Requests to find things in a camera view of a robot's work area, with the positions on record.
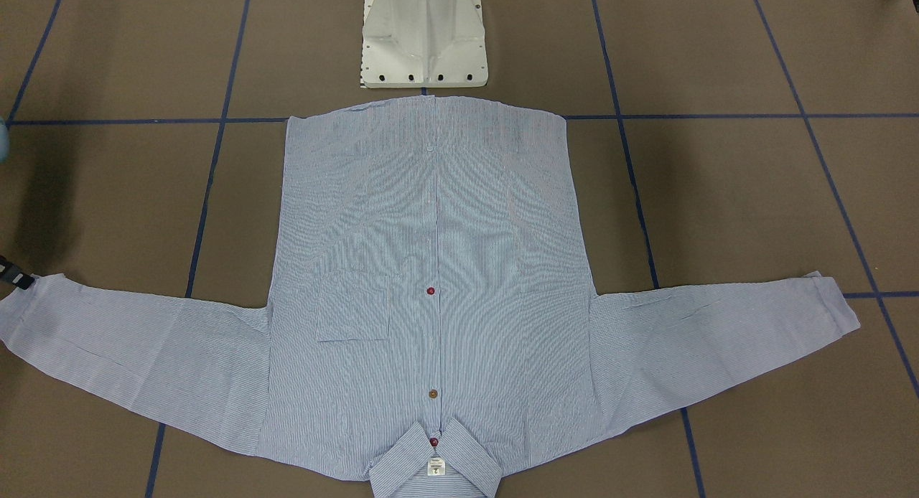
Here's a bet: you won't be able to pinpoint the blue striped button shirt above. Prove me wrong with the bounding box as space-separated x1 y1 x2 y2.
2 96 859 497

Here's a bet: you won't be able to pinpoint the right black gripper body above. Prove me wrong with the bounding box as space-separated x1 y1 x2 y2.
0 256 35 290

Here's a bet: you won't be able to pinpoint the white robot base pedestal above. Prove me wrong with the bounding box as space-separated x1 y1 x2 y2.
359 0 489 89

